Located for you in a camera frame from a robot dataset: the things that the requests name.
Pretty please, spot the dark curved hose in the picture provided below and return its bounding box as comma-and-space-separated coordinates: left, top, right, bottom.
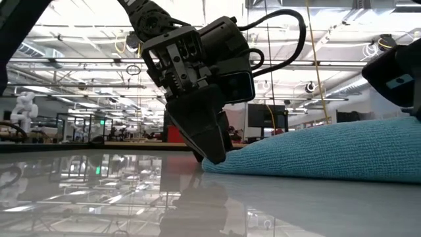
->
0, 120, 29, 143

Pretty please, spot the light blue microfibre towel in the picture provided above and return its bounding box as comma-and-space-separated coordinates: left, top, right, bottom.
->
201, 116, 421, 184

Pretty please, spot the black framed glass enclosure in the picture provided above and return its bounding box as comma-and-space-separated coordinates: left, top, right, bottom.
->
55, 112, 107, 145

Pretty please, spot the long yellow hanging cable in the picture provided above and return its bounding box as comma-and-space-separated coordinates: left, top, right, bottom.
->
305, 0, 332, 125

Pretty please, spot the long black hanging cable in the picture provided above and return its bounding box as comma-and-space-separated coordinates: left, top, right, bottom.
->
264, 0, 276, 105

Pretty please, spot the thick black left gripper cable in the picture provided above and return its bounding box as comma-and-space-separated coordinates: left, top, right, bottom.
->
236, 9, 308, 78

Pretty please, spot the ceiling light strip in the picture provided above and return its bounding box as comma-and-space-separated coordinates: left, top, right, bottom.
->
9, 57, 366, 72

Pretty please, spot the red cabinet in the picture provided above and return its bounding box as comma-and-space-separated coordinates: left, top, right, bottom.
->
167, 125, 186, 144

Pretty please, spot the black table frame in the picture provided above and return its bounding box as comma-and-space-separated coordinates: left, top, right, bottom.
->
0, 141, 248, 153

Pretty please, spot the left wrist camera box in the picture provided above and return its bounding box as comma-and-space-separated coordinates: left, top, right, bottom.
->
225, 70, 257, 106

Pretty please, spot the dark curtain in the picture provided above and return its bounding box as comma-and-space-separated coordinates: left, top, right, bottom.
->
335, 111, 372, 124

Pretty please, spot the white robot figure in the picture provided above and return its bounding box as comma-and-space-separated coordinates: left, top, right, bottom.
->
9, 92, 39, 134

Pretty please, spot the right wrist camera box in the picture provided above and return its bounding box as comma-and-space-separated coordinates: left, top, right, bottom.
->
361, 45, 416, 109

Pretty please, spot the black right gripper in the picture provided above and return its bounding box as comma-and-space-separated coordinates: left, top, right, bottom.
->
394, 37, 421, 122

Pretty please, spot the short yellow cable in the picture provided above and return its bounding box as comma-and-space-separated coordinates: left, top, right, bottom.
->
265, 104, 278, 132

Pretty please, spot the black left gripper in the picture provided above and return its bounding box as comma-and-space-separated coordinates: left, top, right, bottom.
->
141, 15, 253, 165

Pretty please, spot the black ceiling cable reel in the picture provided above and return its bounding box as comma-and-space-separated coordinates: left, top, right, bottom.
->
377, 33, 398, 53
125, 30, 143, 54

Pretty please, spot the black monitor screen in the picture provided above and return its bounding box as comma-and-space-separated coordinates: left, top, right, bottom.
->
247, 103, 289, 130

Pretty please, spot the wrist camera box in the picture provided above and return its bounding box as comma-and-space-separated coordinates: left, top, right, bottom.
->
361, 45, 416, 109
225, 70, 257, 106

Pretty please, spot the thin black left camera cable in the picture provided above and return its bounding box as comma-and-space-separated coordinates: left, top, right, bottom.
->
242, 47, 265, 72

